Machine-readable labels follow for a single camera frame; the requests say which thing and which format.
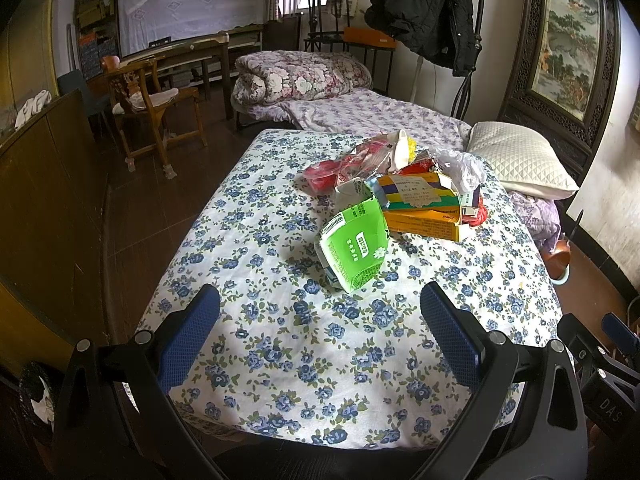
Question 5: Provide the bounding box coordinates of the orange seat side table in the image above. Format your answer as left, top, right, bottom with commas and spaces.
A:
343, 26, 398, 96

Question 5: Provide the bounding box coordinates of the dark wooden cabinet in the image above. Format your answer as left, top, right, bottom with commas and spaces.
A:
1, 91, 108, 344

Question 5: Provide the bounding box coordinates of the framed landscape painting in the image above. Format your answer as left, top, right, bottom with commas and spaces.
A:
499, 0, 620, 183

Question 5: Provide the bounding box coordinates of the folded purple blanket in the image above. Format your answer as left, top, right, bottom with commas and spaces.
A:
508, 191, 561, 252

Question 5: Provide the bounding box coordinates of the black metal stool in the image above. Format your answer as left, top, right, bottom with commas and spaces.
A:
304, 0, 350, 52

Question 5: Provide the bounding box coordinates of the red wrapper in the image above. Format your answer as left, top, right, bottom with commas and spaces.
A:
462, 196, 488, 226

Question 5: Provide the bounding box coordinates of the red clear plastic bag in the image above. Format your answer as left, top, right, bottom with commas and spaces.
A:
303, 136, 397, 195

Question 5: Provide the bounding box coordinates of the red snack bag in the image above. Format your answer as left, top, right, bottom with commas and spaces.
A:
398, 157, 436, 176

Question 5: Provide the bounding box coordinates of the wooden chair with cushion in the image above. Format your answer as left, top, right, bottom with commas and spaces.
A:
103, 58, 207, 180

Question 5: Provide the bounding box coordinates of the colourful striped cardboard box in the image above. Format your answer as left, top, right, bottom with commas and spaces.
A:
378, 172, 472, 243

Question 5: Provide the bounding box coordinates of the wooden desk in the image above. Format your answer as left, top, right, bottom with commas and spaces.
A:
119, 32, 234, 120

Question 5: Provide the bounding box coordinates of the folded floral quilt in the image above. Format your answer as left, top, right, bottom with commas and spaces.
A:
232, 50, 372, 107

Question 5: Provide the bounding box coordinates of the white quilted pillow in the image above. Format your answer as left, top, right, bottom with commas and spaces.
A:
468, 122, 579, 200

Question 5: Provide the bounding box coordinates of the blue floral bedsheet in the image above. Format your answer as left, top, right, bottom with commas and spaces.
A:
139, 129, 562, 450

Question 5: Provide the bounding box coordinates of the purple floral bed sheet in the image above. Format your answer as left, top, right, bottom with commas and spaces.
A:
235, 88, 471, 151

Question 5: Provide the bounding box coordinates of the light blue wash basin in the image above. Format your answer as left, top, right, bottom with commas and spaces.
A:
546, 259, 570, 286

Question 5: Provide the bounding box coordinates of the white plastic bag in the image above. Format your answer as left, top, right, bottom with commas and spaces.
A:
428, 146, 487, 194

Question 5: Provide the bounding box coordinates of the green white paper carton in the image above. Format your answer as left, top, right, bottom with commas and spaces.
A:
314, 178, 390, 292

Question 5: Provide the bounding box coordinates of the white paper cup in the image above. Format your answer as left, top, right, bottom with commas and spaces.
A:
388, 129, 411, 172

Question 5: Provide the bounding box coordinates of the black hanging jacket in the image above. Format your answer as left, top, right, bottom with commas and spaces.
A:
364, 0, 474, 77

